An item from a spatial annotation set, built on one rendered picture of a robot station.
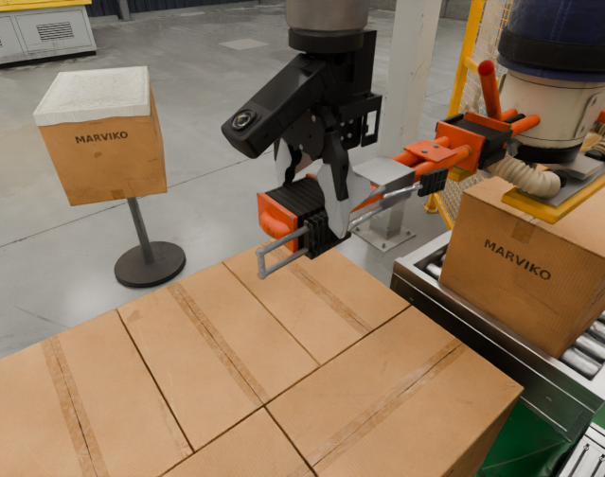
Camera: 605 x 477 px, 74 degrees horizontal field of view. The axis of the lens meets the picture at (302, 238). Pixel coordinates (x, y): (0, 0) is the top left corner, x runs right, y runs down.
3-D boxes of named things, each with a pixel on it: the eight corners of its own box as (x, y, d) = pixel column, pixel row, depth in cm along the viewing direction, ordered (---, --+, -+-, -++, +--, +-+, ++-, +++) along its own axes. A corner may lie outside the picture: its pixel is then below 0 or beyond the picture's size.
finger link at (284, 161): (314, 188, 55) (336, 140, 48) (279, 203, 52) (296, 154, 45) (301, 172, 56) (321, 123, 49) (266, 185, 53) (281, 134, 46)
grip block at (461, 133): (455, 141, 74) (464, 109, 70) (506, 159, 68) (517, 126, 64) (427, 153, 70) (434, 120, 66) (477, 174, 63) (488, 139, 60)
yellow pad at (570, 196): (579, 153, 92) (589, 132, 89) (629, 169, 86) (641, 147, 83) (499, 202, 76) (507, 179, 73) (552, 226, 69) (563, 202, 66)
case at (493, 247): (525, 230, 170) (562, 140, 146) (632, 281, 144) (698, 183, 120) (435, 290, 141) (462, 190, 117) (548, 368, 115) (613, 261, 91)
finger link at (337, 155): (359, 197, 42) (339, 111, 39) (347, 202, 41) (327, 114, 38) (330, 197, 45) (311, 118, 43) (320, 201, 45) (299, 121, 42)
